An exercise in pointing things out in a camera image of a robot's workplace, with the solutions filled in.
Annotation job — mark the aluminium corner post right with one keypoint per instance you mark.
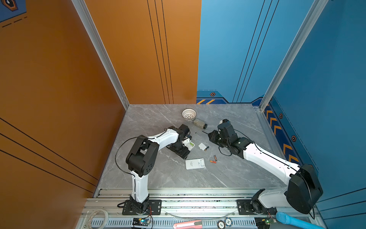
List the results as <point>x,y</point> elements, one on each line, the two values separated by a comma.
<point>307,25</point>

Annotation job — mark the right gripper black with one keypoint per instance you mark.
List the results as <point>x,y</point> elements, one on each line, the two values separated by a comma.
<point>213,136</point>

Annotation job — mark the white mesh basket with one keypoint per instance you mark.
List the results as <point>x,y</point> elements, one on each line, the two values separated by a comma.
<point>189,114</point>

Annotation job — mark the white battery cover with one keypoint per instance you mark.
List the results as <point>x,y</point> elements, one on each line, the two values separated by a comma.
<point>202,146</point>

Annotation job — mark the beige black small bottle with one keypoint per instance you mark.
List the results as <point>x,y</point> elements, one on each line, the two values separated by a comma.
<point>199,123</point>

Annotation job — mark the white air conditioner remote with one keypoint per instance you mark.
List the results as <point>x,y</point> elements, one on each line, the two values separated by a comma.
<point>192,164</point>

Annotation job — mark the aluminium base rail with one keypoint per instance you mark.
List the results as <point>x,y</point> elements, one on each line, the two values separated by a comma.
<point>170,206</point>

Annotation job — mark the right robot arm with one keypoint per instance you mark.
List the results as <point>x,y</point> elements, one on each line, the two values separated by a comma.
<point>303,188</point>

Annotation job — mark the pink utility knife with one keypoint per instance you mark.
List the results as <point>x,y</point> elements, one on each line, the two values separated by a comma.
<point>195,224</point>

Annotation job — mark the green circuit board left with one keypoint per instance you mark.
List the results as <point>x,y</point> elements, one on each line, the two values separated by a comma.
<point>141,222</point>

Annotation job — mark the aluminium corner post left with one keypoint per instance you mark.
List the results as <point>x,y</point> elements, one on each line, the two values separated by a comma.
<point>91,29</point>

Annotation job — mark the green circuit board right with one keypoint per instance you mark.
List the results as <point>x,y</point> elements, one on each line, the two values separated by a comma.
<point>262,223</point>

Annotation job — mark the green circuit board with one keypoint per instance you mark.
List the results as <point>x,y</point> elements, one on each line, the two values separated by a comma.
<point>141,222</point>
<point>262,223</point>

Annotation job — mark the aluminium corner post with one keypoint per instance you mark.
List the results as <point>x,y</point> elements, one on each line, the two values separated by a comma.
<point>91,29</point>
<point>307,25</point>

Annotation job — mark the blue foam tube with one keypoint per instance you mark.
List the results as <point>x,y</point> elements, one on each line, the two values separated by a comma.
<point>288,220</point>

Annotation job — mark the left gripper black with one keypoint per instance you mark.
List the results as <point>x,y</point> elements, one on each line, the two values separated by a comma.
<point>183,154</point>

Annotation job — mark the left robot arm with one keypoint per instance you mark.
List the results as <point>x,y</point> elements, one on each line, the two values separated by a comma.
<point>142,157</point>

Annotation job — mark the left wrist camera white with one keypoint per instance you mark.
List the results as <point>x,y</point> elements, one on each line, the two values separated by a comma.
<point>187,142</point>

